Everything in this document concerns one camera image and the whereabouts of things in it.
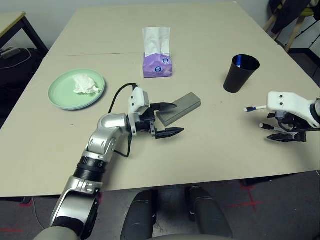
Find black plastic cup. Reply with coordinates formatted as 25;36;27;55
223;54;261;94

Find black left wrist camera cable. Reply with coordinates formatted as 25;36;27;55
108;82;138;158

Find side table black legs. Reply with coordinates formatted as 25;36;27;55
0;11;50;58

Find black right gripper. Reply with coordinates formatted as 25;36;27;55
266;112;313;143

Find black robot left leg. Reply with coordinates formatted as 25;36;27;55
119;189;158;240

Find black robot right leg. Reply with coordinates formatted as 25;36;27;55
187;185;233;238

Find green plate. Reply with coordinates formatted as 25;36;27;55
48;69;106;111

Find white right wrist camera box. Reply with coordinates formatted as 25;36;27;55
266;91;320;130

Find purple tissue pack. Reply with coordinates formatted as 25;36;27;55
142;52;173;79

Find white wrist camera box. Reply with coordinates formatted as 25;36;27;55
127;86;151;137
266;91;320;130

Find white pen black cap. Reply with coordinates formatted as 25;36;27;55
259;122;286;132

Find yellow green cushion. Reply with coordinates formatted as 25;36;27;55
298;7;316;17

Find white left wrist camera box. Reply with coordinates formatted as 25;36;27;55
127;86;151;137

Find wooden stool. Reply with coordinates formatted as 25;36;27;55
263;0;320;52

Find grey robot torso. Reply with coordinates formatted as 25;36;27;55
149;232;235;240

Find black jacket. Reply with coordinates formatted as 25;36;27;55
269;0;311;35

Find grey glasses case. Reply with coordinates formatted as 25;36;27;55
156;92;203;128

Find white pen blue cap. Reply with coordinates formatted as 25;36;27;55
244;104;268;113

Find white flat tissue sheet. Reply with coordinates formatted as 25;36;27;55
142;26;172;56

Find white floor cable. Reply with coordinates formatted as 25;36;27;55
0;47;32;70

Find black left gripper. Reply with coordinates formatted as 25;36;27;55
136;102;185;140

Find black robot leg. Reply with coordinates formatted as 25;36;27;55
187;185;233;238
119;189;158;240

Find grey power adapter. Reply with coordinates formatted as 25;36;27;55
0;47;21;60

